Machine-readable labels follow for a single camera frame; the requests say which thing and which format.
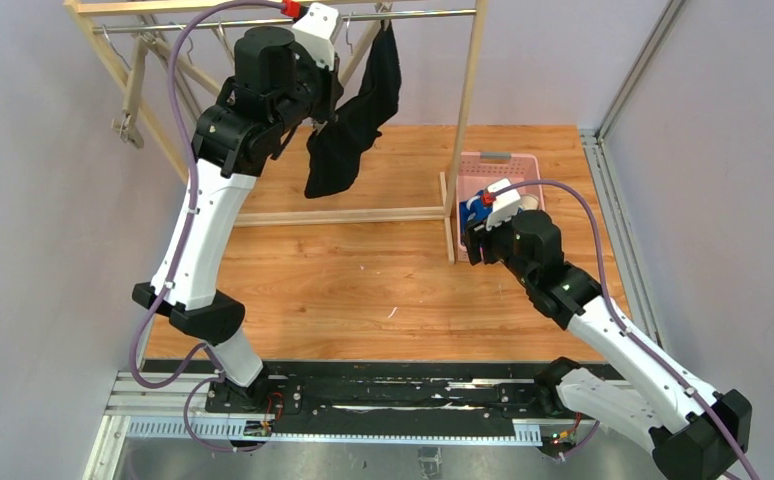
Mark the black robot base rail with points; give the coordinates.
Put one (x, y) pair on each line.
(428, 403)

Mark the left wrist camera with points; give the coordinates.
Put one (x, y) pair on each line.
(316, 32)

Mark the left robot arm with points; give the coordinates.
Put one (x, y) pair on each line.
(281, 77)

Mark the empty hanger on rack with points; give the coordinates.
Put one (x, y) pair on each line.
(125, 124)

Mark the blue underwear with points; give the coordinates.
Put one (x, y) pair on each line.
(472, 209)

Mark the wooden clothes rack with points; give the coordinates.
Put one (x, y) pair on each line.
(125, 20)

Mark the beige clip hanger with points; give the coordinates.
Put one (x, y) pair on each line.
(163, 50)

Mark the hanger holding black underwear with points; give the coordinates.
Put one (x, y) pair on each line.
(358, 50)

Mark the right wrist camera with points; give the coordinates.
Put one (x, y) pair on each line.
(503, 201)

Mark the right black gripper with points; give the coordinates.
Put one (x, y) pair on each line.
(474, 241)

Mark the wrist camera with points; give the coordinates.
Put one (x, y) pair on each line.
(316, 32)
(503, 201)

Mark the beige underwear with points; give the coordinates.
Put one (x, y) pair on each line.
(530, 202)

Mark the pink plastic basket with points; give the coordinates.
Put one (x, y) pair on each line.
(480, 169)

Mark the black underwear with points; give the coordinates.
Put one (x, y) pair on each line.
(336, 150)

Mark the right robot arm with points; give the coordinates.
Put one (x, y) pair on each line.
(689, 428)

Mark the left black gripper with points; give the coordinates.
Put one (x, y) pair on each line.
(328, 92)

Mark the aluminium frame post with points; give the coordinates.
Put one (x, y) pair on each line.
(666, 21)

